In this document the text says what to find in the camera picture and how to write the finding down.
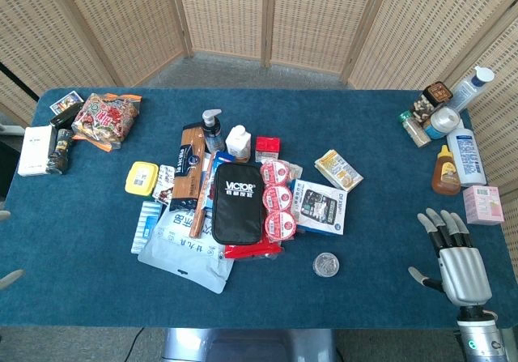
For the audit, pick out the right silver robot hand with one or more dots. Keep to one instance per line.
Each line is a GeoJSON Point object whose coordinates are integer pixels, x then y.
{"type": "Point", "coordinates": [463, 269]}

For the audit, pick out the brown spaghetti pack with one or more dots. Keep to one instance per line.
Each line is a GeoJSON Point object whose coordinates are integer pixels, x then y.
{"type": "Point", "coordinates": [188, 163]}

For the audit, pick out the spice jar green lid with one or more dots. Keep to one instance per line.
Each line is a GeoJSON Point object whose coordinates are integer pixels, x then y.
{"type": "Point", "coordinates": [414, 131]}

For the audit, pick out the small red box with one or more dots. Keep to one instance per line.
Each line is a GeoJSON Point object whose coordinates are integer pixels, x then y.
{"type": "Point", "coordinates": [268, 148]}

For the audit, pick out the white rectangular box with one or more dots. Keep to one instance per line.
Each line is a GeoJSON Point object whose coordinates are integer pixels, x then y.
{"type": "Point", "coordinates": [35, 150]}

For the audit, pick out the clear plastic snack packet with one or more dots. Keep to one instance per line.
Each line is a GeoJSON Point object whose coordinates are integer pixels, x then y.
{"type": "Point", "coordinates": [297, 171]}

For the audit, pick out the blue jar white lid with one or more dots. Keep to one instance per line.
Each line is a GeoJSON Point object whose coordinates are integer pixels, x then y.
{"type": "Point", "coordinates": [443, 122]}

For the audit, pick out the white blue calculator package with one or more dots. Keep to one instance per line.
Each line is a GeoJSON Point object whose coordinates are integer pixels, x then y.
{"type": "Point", "coordinates": [319, 208]}

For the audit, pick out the small colourful card packet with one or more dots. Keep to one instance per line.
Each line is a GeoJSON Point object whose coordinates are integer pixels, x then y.
{"type": "Point", "coordinates": [61, 100]}

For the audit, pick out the red-lidded round cup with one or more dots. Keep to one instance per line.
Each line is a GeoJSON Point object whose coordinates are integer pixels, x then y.
{"type": "Point", "coordinates": [277, 197]}
{"type": "Point", "coordinates": [280, 224]}
{"type": "Point", "coordinates": [274, 171]}

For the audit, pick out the dark pump dispenser bottle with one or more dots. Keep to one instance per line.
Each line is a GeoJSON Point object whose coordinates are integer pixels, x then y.
{"type": "Point", "coordinates": [212, 129]}

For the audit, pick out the yellow white sachet pack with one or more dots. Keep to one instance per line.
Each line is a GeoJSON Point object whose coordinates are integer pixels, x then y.
{"type": "Point", "coordinates": [339, 170]}

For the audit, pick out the red white snack packet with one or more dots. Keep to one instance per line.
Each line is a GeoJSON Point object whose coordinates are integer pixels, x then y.
{"type": "Point", "coordinates": [164, 184]}

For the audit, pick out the large white plastic pouch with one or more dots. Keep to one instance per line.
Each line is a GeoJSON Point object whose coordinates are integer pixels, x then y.
{"type": "Point", "coordinates": [186, 256]}

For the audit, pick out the small round clear container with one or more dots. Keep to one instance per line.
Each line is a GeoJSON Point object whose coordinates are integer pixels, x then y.
{"type": "Point", "coordinates": [326, 264]}

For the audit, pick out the blue white toothpaste box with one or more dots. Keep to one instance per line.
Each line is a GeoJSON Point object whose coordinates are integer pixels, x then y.
{"type": "Point", "coordinates": [210, 184]}

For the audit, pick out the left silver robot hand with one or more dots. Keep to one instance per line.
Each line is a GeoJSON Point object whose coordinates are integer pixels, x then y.
{"type": "Point", "coordinates": [10, 279]}

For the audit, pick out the amber honey squeeze bottle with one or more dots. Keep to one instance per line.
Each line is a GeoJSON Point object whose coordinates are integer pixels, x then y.
{"type": "Point", "coordinates": [445, 173]}

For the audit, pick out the red instant noodle bag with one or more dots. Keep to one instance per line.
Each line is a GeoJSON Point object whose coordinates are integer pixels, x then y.
{"type": "Point", "coordinates": [106, 120]}

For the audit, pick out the red flat package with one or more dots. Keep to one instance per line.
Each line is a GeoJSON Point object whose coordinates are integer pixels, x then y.
{"type": "Point", "coordinates": [253, 250]}

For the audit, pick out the black flat case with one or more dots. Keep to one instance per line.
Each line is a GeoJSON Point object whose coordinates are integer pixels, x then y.
{"type": "Point", "coordinates": [66, 114]}

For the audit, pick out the clear bottle blue white cap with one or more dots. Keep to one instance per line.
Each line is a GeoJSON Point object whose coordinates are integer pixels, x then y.
{"type": "Point", "coordinates": [469, 88]}

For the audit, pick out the blue white striped pack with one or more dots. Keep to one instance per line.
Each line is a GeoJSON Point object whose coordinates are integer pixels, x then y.
{"type": "Point", "coordinates": [144, 226]}

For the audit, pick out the white bottle blue label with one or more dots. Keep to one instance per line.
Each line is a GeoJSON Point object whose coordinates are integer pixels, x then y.
{"type": "Point", "coordinates": [465, 157]}

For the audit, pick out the black Victor zip pouch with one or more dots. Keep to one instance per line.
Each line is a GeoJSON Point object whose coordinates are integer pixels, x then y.
{"type": "Point", "coordinates": [237, 204]}

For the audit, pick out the white bottle orange label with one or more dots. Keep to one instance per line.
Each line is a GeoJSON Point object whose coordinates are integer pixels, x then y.
{"type": "Point", "coordinates": [238, 142]}

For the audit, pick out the pink box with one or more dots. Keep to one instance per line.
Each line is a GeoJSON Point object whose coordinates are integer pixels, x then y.
{"type": "Point", "coordinates": [482, 205]}

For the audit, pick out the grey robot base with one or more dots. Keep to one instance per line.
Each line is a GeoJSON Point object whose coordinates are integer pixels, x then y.
{"type": "Point", "coordinates": [247, 345]}

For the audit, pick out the woven bamboo folding screen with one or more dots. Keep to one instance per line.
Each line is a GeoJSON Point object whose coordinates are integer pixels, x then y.
{"type": "Point", "coordinates": [315, 18]}

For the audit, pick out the blue table cloth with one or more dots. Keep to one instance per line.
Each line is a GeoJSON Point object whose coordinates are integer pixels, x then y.
{"type": "Point", "coordinates": [364, 115]}

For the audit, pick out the yellow lidded box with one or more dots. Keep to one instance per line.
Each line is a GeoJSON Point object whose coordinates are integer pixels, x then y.
{"type": "Point", "coordinates": [141, 178]}

